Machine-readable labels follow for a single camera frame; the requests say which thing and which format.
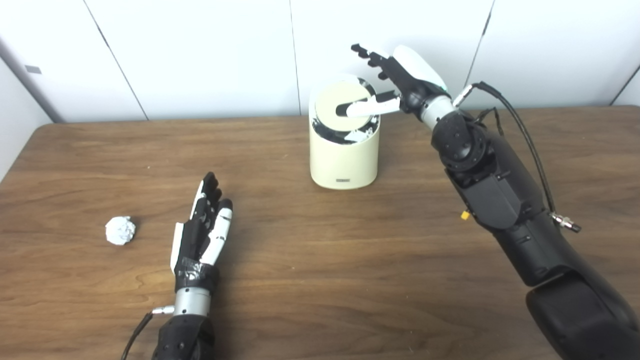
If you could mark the small gray wall tag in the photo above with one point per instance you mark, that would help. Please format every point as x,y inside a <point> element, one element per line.
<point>33,69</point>

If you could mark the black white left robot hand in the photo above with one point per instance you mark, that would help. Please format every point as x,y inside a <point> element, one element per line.
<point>192,245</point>

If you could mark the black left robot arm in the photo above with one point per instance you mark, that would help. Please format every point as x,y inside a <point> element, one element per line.
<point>185,337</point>

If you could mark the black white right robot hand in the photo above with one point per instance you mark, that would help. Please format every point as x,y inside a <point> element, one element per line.
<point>417,75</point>

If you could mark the cream-colored desktop bin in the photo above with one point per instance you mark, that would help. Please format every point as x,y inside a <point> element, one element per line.
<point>342,162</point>

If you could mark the round cream bin lid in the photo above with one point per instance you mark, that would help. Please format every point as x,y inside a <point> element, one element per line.
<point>331,97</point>

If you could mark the white paper ball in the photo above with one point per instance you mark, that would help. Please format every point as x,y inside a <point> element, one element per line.
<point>120,231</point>

